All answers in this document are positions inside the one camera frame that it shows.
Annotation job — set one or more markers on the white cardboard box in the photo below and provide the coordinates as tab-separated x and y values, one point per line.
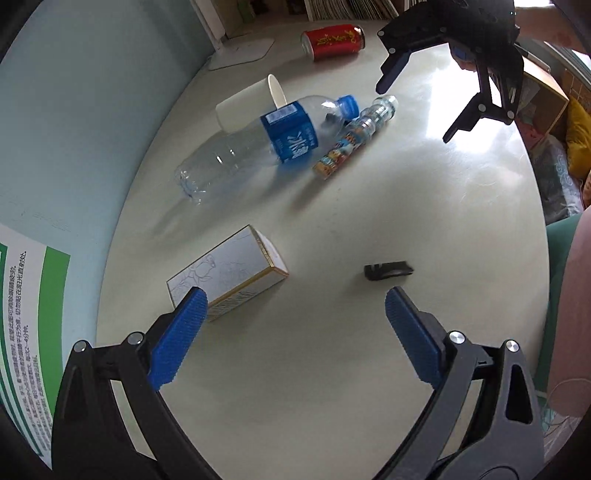
235	271

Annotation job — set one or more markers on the yellow pillow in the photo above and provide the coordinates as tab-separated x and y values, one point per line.
578	140

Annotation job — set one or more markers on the small black clip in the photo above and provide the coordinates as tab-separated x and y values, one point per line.
383	271

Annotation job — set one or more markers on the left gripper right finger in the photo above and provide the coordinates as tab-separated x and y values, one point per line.
482	420

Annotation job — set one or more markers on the white desk lamp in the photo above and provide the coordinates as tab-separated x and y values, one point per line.
238	52

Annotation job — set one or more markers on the wooden bookshelf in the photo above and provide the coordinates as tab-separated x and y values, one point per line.
577	12

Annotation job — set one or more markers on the white paper cup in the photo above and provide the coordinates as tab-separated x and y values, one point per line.
244	106

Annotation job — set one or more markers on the patterned blue blanket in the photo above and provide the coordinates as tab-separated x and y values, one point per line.
559	193

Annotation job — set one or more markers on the green white wall poster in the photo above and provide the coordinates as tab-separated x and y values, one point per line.
33	278

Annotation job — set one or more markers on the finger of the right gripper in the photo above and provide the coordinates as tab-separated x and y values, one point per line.
391	69
476	109

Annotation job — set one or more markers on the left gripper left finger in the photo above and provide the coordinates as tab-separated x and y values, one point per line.
110	420

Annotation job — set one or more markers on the small colourful slim bottle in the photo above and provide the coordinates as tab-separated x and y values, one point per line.
357	133

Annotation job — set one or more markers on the red drink can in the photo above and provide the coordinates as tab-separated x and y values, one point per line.
333	41

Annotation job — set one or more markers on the right forearm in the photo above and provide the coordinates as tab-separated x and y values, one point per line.
548	24

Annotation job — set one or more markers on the pink clothed leg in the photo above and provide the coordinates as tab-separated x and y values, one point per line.
569	374

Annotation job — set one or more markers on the clear blue-label water bottle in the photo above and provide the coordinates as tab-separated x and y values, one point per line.
292	133

